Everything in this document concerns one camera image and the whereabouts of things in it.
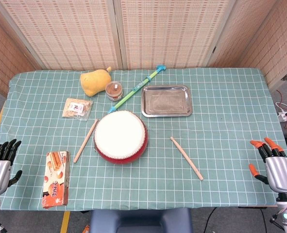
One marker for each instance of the small clear jar brown contents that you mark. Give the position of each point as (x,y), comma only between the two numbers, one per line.
(114,91)

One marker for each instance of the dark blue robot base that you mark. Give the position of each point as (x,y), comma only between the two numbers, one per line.
(140,221)

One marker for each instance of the orange biscuit box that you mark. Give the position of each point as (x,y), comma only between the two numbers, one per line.
(55,179)

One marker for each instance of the bamboo folding screen panel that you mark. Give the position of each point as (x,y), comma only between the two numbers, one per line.
(172,31)
(68,34)
(5,55)
(267,36)

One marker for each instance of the green blue toy water pump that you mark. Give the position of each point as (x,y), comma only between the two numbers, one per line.
(133,91)

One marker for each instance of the black screen hinge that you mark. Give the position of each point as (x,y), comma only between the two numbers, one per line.
(214,49)
(286,77)

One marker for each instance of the wooden drumstick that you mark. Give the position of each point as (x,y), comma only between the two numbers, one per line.
(187,158)
(86,140)

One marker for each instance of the clear snack bag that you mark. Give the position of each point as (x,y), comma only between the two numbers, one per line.
(76,109)

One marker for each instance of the green checkered tablecloth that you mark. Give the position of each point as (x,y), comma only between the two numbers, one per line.
(218,145)

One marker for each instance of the yellow plush toy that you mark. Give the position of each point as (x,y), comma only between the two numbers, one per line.
(94,82)

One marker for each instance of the rectangular metal tray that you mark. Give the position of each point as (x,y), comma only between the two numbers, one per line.
(166,100)

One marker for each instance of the red drum with white head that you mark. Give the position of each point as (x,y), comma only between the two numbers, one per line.
(119,134)

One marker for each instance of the right silver orange-tipped robot hand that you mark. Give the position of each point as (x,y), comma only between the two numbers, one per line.
(280,172)

